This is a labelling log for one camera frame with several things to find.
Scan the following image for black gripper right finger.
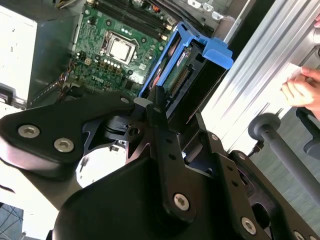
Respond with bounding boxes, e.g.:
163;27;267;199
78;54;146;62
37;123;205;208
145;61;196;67
193;111;320;240

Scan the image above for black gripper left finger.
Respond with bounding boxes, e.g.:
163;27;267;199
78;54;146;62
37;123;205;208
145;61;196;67
0;85;199;225

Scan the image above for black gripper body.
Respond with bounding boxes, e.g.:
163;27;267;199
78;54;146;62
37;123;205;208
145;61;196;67
49;114;251;240

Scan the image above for hard disk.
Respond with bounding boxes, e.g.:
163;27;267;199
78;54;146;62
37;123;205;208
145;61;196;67
136;21;235;125

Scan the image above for person hand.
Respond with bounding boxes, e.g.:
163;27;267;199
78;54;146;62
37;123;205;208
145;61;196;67
281;66;320;115

